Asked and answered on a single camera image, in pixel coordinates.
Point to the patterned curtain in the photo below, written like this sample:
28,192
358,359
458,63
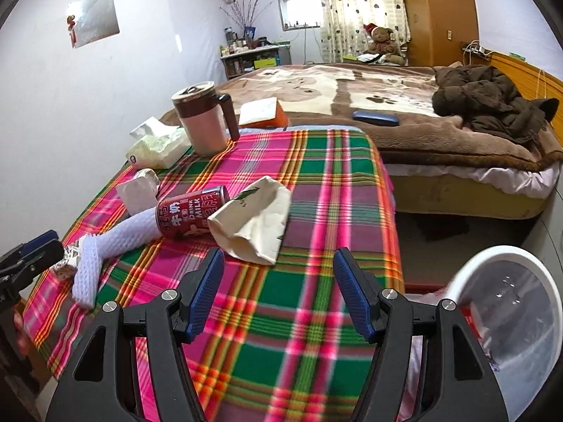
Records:
356,4

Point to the power strip with plugs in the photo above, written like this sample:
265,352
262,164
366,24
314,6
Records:
477,49

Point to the brown printed blanket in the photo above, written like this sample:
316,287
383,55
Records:
343,92

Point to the dried branches in vase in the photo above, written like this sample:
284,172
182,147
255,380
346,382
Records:
248,17

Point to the orange white box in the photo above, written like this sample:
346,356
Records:
264,112

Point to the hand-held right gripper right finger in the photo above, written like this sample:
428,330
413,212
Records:
352,296

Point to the plaid tablecloth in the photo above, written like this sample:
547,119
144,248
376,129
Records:
281,325

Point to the white foam fruit net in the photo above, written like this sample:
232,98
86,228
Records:
88,277
132,233

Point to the soft tissue pack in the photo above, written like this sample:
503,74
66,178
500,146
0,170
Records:
160,149

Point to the wooden bed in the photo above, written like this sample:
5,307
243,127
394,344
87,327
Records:
462,202

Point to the red milk can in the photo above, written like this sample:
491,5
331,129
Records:
189,215

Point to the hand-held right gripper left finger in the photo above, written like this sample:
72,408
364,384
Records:
206,290

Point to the wooden wardrobe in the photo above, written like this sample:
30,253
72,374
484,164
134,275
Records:
440,4

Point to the beige paper bag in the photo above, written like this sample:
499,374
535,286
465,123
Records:
257,224

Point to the brown teddy bear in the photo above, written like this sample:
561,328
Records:
385,44

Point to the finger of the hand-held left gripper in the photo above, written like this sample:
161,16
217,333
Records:
33,246

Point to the cluttered white shelf unit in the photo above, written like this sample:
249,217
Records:
250,61

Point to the dark blue glasses case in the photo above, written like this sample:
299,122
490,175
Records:
376,118

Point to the dark brown jacket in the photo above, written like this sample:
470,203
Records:
488,96

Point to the pale pink bed sheet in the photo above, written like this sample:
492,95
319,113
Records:
484,180

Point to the red hanging ornament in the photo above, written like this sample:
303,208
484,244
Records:
71,30

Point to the wall mirror sheet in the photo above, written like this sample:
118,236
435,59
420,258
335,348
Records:
94,20

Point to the snack wrapper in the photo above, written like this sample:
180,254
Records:
68,263

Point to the small window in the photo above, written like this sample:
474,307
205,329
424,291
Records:
299,11

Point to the brown lidded mug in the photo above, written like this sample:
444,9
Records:
202,123

